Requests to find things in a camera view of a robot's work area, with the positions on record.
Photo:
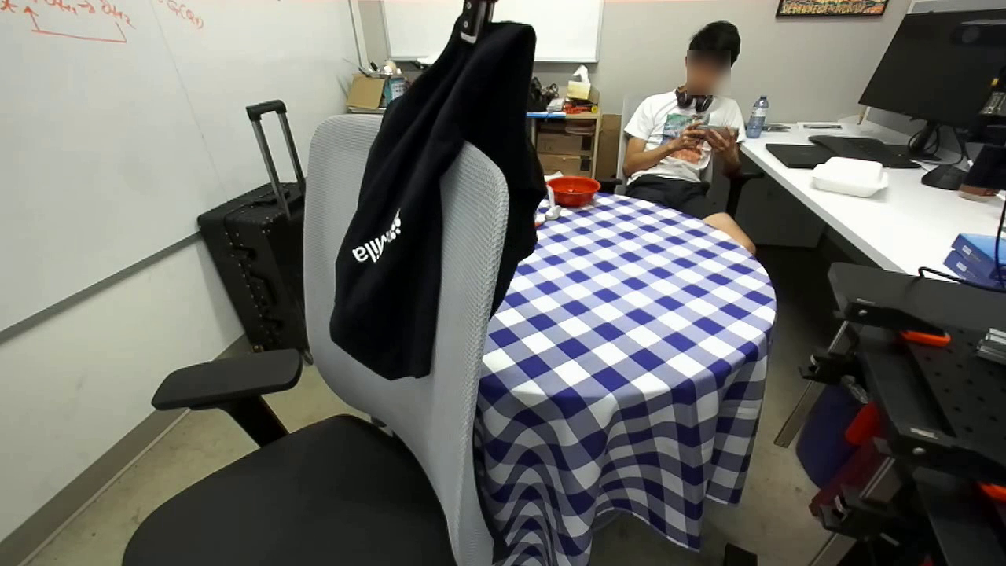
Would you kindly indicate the black cloth white print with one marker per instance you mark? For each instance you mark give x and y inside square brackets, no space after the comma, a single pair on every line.
[420,209]

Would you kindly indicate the blue white checkered tablecloth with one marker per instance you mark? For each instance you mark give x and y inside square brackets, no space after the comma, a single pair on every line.
[618,346]

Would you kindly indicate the clear water bottle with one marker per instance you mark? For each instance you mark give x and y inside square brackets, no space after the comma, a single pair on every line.
[755,117]

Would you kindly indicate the large wall whiteboard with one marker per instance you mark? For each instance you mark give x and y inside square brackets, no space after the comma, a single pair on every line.
[126,157]

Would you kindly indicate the seated person white shirt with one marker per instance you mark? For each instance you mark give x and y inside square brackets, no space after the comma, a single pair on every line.
[672,128]

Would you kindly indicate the cardboard box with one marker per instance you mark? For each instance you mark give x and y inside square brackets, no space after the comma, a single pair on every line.
[365,96]

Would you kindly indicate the blue box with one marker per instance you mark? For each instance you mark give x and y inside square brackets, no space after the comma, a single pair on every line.
[979,259]

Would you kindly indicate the black keyboard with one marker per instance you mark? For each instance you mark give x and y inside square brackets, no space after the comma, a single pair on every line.
[864,147]

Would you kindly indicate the red bowl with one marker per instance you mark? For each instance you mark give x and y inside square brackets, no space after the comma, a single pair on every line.
[572,191]

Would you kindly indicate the black rolling suitcase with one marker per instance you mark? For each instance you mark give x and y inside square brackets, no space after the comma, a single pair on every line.
[256,272]

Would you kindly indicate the black equipment cart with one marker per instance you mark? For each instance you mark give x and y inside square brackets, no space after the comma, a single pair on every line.
[945,397]

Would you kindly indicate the black computer mouse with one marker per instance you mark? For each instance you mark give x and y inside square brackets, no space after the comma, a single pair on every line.
[945,178]

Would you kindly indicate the framed picture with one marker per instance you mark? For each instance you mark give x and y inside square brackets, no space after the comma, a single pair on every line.
[835,8]

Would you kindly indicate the white plastic container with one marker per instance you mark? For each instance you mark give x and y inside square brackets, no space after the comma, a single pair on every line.
[850,178]

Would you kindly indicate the wooden shelf unit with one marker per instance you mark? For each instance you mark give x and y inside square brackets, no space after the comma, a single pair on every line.
[567,144]

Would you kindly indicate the black computer monitor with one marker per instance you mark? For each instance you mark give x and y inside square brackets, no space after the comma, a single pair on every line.
[931,75]

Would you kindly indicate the white desk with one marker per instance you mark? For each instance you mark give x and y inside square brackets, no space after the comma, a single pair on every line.
[900,225]

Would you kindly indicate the grey black office chair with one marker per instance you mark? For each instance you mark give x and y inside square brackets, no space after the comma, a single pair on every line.
[420,421]

